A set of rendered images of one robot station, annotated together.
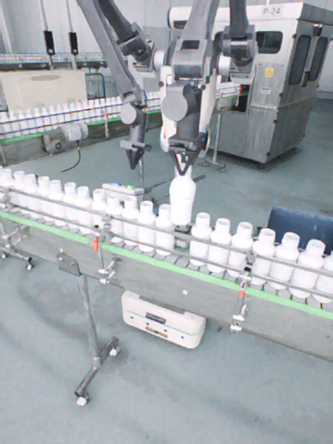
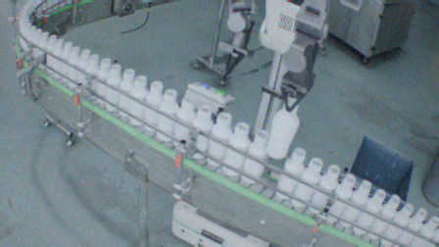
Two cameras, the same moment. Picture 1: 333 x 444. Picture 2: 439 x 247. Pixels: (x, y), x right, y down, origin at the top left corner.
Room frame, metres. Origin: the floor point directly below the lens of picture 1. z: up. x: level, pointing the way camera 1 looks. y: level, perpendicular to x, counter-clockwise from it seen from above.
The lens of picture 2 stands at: (-0.24, 0.12, 1.89)
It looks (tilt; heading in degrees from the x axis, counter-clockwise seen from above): 36 degrees down; 0
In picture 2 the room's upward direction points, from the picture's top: 12 degrees clockwise
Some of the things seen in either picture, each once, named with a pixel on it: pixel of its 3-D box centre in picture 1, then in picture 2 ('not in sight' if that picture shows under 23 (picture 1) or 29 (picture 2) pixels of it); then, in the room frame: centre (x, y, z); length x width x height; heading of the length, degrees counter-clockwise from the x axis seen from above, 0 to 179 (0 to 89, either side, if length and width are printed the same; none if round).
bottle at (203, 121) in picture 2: (114, 218); (201, 131); (0.81, 0.17, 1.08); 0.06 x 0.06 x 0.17
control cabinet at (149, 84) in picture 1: (148, 76); not in sight; (7.18, 0.45, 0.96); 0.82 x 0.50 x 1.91; 139
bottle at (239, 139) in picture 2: (146, 226); (237, 149); (0.76, 0.06, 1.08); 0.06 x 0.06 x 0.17
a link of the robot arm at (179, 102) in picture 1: (185, 87); (305, 42); (0.67, -0.04, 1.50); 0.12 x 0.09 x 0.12; 158
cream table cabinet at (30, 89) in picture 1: (50, 113); not in sight; (4.89, 1.93, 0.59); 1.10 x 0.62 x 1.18; 139
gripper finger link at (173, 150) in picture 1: (185, 156); (294, 94); (0.70, -0.05, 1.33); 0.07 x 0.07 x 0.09; 67
